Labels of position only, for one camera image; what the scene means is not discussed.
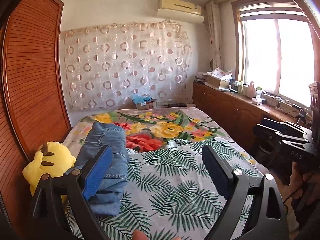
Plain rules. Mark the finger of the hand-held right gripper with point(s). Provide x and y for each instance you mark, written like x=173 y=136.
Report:
x=282 y=126
x=268 y=132

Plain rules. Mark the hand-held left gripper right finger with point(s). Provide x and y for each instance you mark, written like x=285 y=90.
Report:
x=217 y=172

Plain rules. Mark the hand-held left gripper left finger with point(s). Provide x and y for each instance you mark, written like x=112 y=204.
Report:
x=96 y=175

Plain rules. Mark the blue denim pants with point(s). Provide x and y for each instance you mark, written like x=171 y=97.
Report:
x=110 y=142

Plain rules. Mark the person's right hand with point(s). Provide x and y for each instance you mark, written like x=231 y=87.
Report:
x=296 y=177

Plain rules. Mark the person's left hand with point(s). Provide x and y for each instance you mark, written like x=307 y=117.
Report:
x=139 y=235

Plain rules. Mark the white power strip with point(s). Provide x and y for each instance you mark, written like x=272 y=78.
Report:
x=273 y=96

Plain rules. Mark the white tissue box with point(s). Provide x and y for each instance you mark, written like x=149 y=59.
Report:
x=258 y=101

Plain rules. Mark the green capped bottle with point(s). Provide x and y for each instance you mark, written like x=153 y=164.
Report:
x=259 y=92

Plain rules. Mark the yellow plush toy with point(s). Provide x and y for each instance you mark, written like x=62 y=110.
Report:
x=53 y=155

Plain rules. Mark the palm leaf bedsheet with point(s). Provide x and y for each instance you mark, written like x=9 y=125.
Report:
x=170 y=185

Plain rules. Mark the wooden counter cabinet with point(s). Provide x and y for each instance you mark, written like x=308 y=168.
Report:
x=225 y=107

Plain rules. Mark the floral blanket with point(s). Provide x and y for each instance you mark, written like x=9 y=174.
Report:
x=170 y=127

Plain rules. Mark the wooden framed window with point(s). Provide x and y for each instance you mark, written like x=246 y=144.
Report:
x=275 y=55

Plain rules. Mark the open cardboard box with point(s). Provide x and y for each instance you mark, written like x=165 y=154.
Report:
x=216 y=81

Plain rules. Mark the floral printed paper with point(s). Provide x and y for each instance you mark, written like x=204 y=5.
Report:
x=221 y=72

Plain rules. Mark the black flat box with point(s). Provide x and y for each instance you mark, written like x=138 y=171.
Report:
x=177 y=105

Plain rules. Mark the cardboard box with blue cloth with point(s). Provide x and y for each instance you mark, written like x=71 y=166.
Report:
x=143 y=102

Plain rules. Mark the beige window drape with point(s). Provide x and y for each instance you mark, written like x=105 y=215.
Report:
x=215 y=35

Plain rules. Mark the sheer curtain with circles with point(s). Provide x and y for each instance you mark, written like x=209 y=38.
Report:
x=125 y=65

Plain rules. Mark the wooden slatted wardrobe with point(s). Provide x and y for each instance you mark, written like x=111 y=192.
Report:
x=30 y=80

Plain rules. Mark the beige air conditioner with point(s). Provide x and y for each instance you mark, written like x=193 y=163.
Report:
x=180 y=10

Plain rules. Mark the small black camera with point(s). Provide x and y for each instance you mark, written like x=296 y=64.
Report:
x=302 y=116

